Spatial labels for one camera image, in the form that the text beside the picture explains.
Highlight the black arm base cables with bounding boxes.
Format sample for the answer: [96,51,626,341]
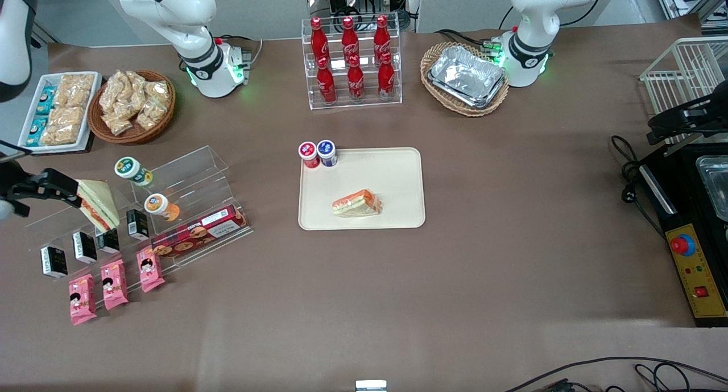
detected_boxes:
[435,29,502,57]

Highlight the orange lid small can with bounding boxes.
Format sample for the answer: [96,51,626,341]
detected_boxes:
[143,193,180,222]

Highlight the brown wicker snack basket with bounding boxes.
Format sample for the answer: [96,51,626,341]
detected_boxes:
[88,70,176,145]

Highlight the red emergency stop button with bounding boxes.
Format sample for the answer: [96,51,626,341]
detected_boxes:
[670,234,696,256]

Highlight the looped black cable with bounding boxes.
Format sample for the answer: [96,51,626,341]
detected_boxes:
[634,362,728,392]

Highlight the long black cable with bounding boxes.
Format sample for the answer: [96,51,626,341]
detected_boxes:
[503,356,728,392]

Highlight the green lid small can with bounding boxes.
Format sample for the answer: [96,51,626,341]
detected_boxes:
[114,156,153,187]

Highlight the teal snack packet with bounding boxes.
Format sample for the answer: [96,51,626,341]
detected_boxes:
[35,86,56,117]
[26,116,49,148]

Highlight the red lid small can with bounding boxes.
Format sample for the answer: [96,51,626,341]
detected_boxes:
[298,141,320,169]

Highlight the small black carton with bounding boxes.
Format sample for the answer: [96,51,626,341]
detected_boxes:
[94,228,120,254]
[72,232,97,264]
[40,246,68,279]
[126,209,150,240]

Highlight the red cookie box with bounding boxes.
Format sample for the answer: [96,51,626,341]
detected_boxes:
[151,205,249,259]

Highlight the red cola bottle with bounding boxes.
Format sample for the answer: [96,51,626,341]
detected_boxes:
[310,17,330,63]
[316,56,337,105]
[347,55,366,103]
[340,16,360,61]
[373,15,392,60]
[378,52,396,101]

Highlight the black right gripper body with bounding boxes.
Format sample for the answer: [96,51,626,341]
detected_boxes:
[0,159,30,212]

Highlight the black sealing machine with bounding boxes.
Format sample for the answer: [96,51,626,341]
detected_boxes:
[637,145,728,328]

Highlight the clear acrylic tiered stand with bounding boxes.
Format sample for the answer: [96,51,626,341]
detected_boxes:
[26,146,254,310]

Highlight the triangle sandwich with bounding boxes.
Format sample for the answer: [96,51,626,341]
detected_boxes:
[76,179,121,233]
[332,189,383,218]

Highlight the crispy rice snack pack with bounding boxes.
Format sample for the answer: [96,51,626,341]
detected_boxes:
[40,106,86,146]
[54,73,95,108]

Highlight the light wicker basket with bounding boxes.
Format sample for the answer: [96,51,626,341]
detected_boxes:
[420,42,510,117]

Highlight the beige plastic tray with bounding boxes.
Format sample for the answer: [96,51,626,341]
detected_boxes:
[298,147,426,231]

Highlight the clear bag of crackers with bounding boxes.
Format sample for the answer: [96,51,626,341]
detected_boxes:
[125,71,147,111]
[135,99,166,131]
[102,112,134,137]
[100,72,129,117]
[145,80,170,105]

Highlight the black power cable with plug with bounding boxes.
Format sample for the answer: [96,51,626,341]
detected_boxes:
[610,135,666,239]

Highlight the white rectangular snack tray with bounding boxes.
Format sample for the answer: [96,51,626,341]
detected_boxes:
[17,72,103,154]

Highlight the silver foil tray stack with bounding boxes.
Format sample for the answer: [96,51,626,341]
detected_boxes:
[428,45,507,109]

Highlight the black machine press handle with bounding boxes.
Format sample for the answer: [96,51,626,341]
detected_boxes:
[647,93,728,146]

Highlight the clear acrylic bottle rack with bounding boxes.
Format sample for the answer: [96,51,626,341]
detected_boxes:
[301,14,403,110]

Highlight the grey arm base cables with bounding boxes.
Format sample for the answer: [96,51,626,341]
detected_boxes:
[216,35,263,86]

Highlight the pink snack packet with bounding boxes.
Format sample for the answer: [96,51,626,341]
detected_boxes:
[136,247,166,293]
[101,259,129,311]
[68,274,97,326]

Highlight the white wire basket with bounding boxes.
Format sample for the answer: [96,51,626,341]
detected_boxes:
[640,36,728,148]

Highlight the clear container in machine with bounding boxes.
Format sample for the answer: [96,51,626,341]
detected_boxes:
[696,155,728,222]

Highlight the blue lid small can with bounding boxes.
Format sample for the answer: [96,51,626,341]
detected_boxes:
[316,139,338,168]

